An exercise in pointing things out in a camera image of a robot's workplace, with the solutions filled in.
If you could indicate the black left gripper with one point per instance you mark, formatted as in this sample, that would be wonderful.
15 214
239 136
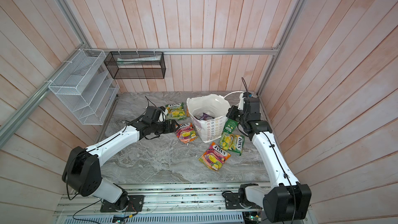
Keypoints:
168 128

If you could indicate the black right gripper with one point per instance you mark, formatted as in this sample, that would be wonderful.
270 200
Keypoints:
233 111

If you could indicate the green Fox's spring tea bag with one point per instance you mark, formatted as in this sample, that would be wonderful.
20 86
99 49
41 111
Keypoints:
175 111

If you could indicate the fox's fruits bag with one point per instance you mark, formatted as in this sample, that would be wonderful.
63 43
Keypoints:
186 133
214 157

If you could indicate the purple Fox's berries candy bag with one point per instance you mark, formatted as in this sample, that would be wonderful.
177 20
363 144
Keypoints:
205 117

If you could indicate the white printed paper bag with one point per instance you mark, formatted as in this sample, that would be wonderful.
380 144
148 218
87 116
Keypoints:
214 105

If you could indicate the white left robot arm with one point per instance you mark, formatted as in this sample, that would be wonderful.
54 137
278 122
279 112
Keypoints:
83 168

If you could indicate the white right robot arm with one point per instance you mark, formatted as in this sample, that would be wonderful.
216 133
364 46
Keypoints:
288 199

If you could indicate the small green candy bag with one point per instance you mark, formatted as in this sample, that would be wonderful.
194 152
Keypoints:
230 126

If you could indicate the yellow green Fox's bag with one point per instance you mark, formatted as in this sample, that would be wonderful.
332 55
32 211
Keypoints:
232 142

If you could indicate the Fox's fruits bag front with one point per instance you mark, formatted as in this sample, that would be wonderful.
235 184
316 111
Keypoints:
214 157

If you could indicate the green circuit board right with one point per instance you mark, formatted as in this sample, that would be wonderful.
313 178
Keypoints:
251 218

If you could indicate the green circuit board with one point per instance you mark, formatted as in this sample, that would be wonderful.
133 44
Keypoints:
251 218
118 220

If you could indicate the green circuit board left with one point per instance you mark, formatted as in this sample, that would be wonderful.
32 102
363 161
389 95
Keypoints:
118 220

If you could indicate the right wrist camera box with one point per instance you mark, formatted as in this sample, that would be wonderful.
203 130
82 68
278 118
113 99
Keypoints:
242 96

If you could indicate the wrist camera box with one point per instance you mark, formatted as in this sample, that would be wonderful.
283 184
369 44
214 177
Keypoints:
242 96
163 115

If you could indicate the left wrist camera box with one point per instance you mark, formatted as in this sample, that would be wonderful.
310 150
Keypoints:
163 115

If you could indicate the black mesh wall basket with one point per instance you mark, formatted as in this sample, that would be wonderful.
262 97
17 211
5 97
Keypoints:
136 64

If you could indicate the slotted aluminium base rail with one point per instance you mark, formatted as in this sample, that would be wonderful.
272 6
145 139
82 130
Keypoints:
163 204

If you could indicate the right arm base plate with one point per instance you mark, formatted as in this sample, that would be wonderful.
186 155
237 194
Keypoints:
233 201

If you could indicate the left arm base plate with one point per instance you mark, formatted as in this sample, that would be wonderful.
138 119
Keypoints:
127 203

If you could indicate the white wire wall shelf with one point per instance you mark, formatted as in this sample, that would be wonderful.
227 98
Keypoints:
84 89

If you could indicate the aluminium frame rails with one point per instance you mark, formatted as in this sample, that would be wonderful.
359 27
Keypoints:
16 120

